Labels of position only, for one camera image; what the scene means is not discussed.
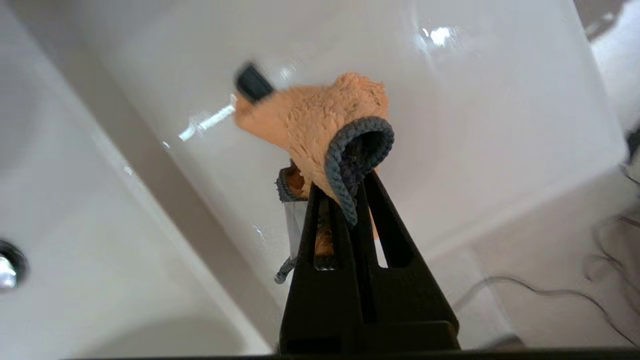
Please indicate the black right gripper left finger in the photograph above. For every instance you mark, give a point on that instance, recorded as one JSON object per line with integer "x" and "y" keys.
{"x": 320, "y": 300}

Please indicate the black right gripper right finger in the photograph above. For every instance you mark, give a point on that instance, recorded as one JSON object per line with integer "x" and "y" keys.
{"x": 405, "y": 295}

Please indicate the orange and grey cloth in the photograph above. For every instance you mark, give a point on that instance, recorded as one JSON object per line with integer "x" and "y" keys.
{"x": 320, "y": 120}

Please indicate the beige ceramic sink basin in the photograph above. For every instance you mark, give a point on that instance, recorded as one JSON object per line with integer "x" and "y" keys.
{"x": 125, "y": 225}

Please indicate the chrome drain stopper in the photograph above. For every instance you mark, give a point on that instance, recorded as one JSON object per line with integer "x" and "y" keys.
{"x": 9, "y": 267}

